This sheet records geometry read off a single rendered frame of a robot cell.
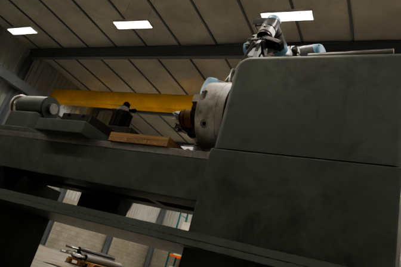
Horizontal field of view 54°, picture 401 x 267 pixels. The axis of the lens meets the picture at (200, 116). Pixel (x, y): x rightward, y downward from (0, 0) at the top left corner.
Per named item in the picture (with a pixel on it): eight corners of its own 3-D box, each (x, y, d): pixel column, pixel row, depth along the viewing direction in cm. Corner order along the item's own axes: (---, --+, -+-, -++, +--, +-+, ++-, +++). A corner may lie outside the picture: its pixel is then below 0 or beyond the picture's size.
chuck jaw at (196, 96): (218, 109, 167) (208, 91, 159) (214, 118, 164) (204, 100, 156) (196, 108, 172) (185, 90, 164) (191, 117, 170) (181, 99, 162)
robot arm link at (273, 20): (284, 26, 187) (278, 11, 182) (278, 38, 180) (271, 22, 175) (270, 30, 191) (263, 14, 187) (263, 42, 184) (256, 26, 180)
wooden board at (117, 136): (204, 177, 178) (206, 168, 180) (166, 146, 150) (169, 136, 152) (151, 169, 193) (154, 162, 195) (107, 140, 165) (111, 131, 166)
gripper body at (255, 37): (247, 59, 174) (255, 44, 182) (265, 58, 170) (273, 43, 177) (243, 44, 169) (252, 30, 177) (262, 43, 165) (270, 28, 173)
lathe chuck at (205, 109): (236, 165, 173) (250, 102, 183) (207, 141, 147) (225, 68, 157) (218, 164, 177) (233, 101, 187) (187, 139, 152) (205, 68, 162)
